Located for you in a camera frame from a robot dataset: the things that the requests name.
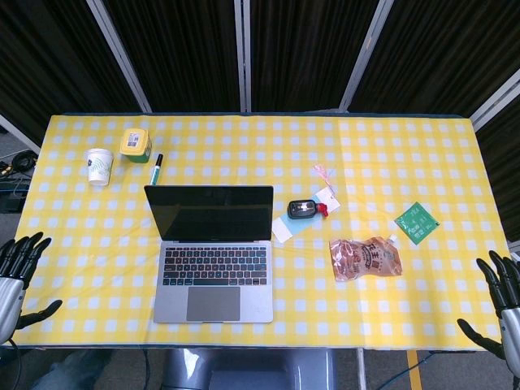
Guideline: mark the black car key fob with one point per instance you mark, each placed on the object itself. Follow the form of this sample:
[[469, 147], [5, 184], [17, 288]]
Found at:
[[301, 209]]

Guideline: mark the white table leg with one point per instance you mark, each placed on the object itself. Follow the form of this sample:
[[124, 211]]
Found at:
[[361, 369]]

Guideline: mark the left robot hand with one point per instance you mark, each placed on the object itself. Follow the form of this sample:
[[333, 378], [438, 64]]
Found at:
[[14, 280]]

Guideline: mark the green sachet packet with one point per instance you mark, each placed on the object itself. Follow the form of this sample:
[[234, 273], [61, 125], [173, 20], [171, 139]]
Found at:
[[417, 223]]

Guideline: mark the white paper cup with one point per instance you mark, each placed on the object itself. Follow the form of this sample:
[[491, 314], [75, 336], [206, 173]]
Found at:
[[98, 166]]

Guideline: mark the black folding screen partition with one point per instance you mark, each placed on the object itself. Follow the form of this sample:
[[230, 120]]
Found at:
[[260, 53]]

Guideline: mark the yellow lidded container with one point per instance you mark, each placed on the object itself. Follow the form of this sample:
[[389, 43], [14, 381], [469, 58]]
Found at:
[[136, 145]]

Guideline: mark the yellow checkered tablecloth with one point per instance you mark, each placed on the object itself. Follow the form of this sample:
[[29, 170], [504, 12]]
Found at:
[[260, 227]]

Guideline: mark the orange snack pouch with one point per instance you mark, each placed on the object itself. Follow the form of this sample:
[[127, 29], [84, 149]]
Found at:
[[363, 260]]

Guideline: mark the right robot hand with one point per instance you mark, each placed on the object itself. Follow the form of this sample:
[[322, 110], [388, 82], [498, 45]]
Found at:
[[505, 300]]

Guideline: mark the green white marker pen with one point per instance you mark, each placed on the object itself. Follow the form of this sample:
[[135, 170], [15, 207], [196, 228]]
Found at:
[[156, 168]]

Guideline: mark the grey laptop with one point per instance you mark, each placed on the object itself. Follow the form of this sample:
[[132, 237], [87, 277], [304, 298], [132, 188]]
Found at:
[[213, 260]]

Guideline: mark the white blue bookmark card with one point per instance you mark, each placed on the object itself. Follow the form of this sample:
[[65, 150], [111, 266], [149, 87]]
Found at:
[[292, 229]]

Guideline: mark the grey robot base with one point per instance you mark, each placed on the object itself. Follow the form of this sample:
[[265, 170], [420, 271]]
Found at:
[[248, 369]]

